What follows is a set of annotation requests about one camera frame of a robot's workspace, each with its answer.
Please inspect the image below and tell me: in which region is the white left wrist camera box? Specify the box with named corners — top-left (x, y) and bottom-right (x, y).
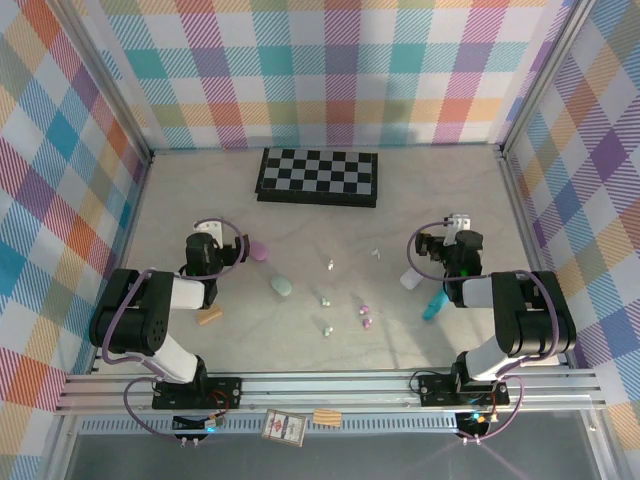
top-left (193, 218), bottom-right (224, 246)

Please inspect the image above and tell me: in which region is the playing card box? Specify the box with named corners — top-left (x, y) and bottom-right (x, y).
top-left (260, 408), bottom-right (307, 448)

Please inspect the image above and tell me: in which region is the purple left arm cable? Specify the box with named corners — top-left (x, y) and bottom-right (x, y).
top-left (102, 216), bottom-right (251, 444)

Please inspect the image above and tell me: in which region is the slotted metal cable tray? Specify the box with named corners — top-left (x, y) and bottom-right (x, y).
top-left (78, 417), bottom-right (464, 437)

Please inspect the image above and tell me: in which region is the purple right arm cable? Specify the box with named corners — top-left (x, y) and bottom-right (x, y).
top-left (406, 219), bottom-right (561, 444)

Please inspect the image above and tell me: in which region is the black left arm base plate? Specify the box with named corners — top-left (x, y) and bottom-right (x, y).
top-left (151, 375), bottom-right (244, 411)

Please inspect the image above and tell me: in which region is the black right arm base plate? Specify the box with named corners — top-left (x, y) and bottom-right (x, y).
top-left (417, 372), bottom-right (511, 407)

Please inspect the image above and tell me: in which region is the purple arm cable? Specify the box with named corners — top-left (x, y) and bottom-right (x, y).
top-left (102, 216), bottom-right (251, 444)
top-left (406, 219), bottom-right (561, 444)

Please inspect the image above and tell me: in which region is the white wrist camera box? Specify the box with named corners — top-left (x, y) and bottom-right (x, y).
top-left (193, 218), bottom-right (224, 246)
top-left (444, 213), bottom-right (474, 246)

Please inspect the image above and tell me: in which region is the striped wooden piece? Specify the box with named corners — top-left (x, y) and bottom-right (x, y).
top-left (312, 408), bottom-right (343, 428)

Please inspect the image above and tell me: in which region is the mint green earbud charging case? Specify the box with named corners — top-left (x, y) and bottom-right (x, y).
top-left (269, 274), bottom-right (294, 300)

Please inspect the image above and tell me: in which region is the black and silver chessboard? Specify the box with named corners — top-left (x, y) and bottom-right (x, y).
top-left (253, 147), bottom-right (380, 209)

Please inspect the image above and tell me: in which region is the white earbud charging case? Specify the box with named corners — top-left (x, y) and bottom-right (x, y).
top-left (398, 267), bottom-right (424, 291)

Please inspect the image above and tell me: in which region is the aluminium frame post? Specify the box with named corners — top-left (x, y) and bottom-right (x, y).
top-left (496, 0), bottom-right (601, 159)
top-left (47, 0), bottom-right (154, 164)

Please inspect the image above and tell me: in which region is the aluminium table side rail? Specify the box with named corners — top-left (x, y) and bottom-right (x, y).
top-left (497, 149), bottom-right (574, 369)
top-left (88, 152), bottom-right (155, 376)

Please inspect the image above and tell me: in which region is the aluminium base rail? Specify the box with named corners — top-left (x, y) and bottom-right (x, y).
top-left (53, 367), bottom-right (609, 416)

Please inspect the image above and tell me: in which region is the teal pen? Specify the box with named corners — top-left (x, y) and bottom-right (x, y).
top-left (421, 287), bottom-right (450, 322)

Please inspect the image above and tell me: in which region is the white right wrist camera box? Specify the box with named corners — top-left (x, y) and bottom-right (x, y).
top-left (444, 213), bottom-right (474, 246)

